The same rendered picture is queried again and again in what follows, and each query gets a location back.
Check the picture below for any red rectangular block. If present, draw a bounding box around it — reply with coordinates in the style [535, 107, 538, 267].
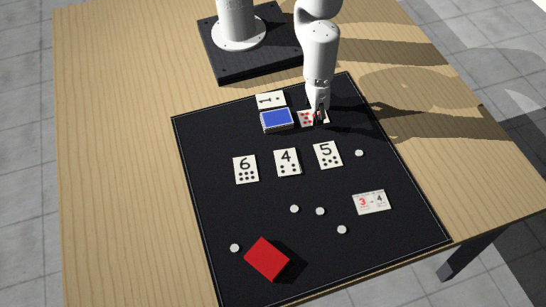
[244, 237, 290, 282]

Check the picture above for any black card cloth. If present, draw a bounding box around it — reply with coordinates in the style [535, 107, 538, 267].
[175, 74, 446, 307]

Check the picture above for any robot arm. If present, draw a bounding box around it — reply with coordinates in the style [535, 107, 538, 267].
[212, 0, 343, 85]

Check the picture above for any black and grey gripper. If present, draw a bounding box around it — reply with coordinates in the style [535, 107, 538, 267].
[305, 81, 331, 126]

